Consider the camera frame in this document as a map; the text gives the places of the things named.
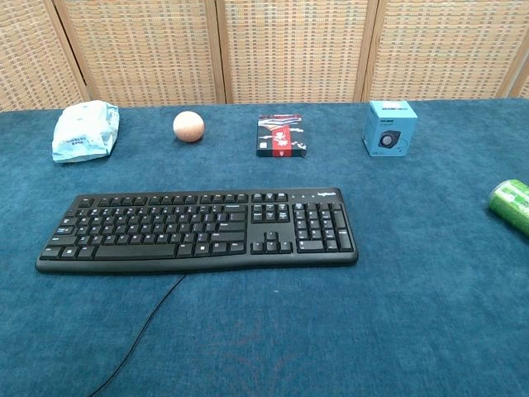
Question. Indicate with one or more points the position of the black computer keyboard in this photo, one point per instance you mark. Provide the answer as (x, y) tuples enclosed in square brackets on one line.
[(198, 231)]

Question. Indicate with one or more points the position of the black red card box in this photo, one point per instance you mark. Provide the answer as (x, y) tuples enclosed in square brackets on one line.
[(281, 136)]

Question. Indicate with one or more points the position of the peach textured ball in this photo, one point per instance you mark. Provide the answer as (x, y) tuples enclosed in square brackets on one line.
[(189, 127)]

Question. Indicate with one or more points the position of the light blue speaker box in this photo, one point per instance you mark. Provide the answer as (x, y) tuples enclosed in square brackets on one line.
[(388, 129)]

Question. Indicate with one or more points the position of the woven rattan folding screen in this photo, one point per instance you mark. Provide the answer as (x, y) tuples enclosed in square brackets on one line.
[(289, 49)]

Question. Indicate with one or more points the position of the blue table cloth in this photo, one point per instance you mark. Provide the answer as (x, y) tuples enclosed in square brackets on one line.
[(372, 310)]

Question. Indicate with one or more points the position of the white plastic tissue pack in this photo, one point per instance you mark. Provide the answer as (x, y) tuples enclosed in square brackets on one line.
[(84, 132)]

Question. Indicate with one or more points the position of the green drink can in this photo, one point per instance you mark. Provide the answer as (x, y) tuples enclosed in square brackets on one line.
[(511, 204)]

